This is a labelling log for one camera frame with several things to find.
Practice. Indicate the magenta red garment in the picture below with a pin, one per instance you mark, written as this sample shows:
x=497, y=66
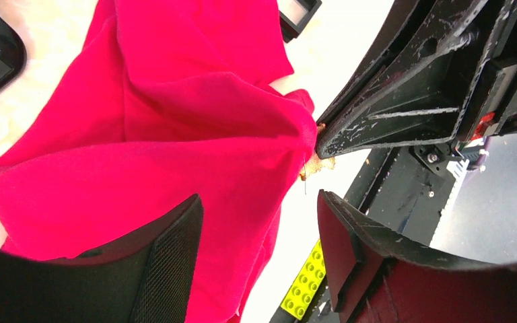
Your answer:
x=166, y=99

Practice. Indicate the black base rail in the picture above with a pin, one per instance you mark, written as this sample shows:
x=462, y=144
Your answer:
x=406, y=189

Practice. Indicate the black square frame upper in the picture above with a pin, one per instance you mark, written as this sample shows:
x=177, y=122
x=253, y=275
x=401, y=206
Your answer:
x=294, y=16

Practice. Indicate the gold orange brooch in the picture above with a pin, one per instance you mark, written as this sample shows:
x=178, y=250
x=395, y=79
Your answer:
x=314, y=165

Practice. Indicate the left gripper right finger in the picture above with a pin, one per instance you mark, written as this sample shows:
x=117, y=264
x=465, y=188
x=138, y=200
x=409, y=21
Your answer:
x=422, y=284

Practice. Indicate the lime green lego brick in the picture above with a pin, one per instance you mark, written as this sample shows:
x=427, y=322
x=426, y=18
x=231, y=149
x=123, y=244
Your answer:
x=304, y=287

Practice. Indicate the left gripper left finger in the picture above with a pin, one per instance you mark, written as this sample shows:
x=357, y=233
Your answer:
x=144, y=276

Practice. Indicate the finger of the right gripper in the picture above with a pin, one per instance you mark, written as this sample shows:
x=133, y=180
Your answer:
x=403, y=20

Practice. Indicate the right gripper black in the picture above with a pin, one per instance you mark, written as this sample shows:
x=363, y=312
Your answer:
x=456, y=77

